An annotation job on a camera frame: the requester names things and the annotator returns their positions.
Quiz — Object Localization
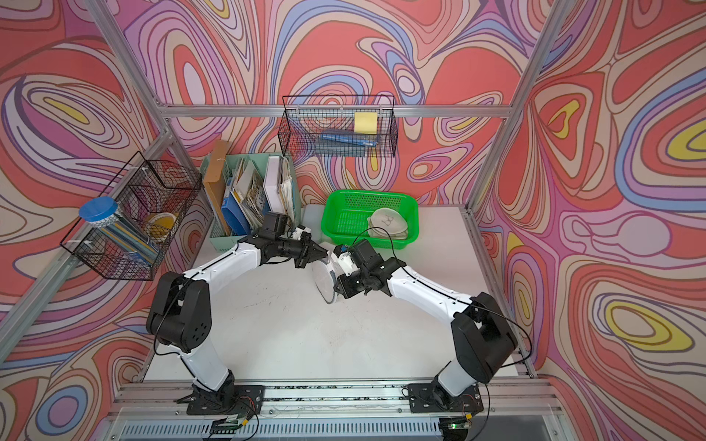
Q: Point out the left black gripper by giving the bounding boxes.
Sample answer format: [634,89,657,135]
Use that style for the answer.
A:
[272,232,329,268]

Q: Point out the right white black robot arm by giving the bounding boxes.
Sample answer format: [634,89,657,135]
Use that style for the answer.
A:
[331,240,518,401]

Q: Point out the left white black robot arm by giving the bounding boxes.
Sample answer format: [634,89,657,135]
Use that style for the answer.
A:
[146,213,328,392]

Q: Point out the green plastic basket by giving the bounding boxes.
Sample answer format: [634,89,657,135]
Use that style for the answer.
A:
[321,190,420,250]

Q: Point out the white book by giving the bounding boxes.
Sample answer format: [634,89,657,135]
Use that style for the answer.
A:
[263,156,295,227]

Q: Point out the blue folder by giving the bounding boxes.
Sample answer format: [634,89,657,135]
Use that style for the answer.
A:
[221,189,251,236]

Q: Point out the mint green file organizer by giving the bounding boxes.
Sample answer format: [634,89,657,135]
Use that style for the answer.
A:
[200,154,302,252]

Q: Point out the blue pen pouch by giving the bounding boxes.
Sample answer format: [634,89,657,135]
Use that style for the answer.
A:
[319,132,378,148]

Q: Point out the brown cardboard folder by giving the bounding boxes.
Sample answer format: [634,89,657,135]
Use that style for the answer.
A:
[203,141,231,236]

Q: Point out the yellow sticky note pad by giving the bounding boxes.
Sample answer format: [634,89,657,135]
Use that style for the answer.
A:
[354,111,378,135]

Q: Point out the green circuit board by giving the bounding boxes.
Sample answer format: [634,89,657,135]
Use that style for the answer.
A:
[207,418,249,439]

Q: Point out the blue lidded clear jar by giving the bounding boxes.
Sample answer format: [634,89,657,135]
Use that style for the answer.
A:
[79,197,158,266]

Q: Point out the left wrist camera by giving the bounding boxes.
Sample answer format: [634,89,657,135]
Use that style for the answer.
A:
[290,225,312,241]

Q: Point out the back black wire basket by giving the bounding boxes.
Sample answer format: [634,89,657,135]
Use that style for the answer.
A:
[278,94,398,160]

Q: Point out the black wire basket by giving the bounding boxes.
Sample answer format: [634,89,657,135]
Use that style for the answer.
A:
[278,94,398,160]
[61,153,202,281]

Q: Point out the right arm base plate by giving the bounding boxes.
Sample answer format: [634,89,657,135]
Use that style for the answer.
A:
[402,382,485,415]

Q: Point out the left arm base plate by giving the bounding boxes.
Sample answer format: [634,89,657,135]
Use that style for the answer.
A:
[176,385,265,416]

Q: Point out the left black wire basket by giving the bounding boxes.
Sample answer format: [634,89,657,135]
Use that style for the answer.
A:
[61,153,202,281]

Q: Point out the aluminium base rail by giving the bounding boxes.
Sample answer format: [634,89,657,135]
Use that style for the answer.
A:
[95,378,577,440]

